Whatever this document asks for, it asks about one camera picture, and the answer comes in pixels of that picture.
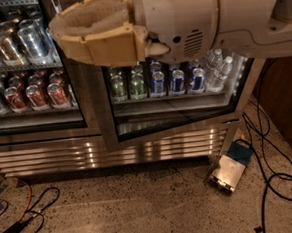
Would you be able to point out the green soda can right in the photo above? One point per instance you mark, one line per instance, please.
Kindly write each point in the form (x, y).
(137, 87)

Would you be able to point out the glass fridge door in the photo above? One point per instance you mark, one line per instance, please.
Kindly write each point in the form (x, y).
(122, 124)
(36, 124)

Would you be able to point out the red cola can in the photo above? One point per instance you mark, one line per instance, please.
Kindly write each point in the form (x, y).
(36, 97)
(58, 96)
(16, 98)

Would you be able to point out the blue soda can left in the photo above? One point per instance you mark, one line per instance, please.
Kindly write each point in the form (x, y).
(157, 84)

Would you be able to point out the blue soda can right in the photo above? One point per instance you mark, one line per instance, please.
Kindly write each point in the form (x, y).
(196, 83)

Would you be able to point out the stainless fridge bottom grille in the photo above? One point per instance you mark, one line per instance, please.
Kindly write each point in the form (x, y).
(86, 153)

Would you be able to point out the red cola can middle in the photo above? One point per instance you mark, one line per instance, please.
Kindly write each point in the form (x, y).
(36, 97)

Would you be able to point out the blue soda can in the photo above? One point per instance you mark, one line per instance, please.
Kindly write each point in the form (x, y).
(177, 84)
(157, 84)
(196, 83)

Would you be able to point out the brown wooden cabinet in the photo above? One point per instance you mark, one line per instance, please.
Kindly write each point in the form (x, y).
(274, 90)

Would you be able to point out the green soda can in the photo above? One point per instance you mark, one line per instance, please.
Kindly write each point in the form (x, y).
(137, 87)
(118, 88)

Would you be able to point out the blue soda can middle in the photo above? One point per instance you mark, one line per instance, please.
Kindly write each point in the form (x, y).
(177, 84)

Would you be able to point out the red cola can left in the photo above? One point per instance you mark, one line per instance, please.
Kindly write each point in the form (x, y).
(16, 98)

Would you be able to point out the red cola can right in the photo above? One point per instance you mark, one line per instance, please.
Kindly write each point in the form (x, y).
(58, 96)

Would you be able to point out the clear water bottle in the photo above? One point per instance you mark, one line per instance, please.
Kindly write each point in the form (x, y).
(219, 76)

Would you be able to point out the gold silver can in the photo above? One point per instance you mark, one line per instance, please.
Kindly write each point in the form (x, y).
(11, 51)

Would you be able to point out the silver blue tall can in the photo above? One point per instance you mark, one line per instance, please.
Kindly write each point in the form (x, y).
(36, 47)

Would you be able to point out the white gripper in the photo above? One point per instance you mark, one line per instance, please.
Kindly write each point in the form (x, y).
(179, 21)

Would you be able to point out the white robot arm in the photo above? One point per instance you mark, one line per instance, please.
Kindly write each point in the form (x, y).
(254, 28)

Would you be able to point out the blue pad on floor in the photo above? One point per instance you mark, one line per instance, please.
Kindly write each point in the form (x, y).
(239, 153)

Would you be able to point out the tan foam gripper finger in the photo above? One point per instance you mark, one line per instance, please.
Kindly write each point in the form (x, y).
(90, 17)

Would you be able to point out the green soda can left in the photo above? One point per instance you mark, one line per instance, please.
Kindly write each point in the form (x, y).
(118, 88)

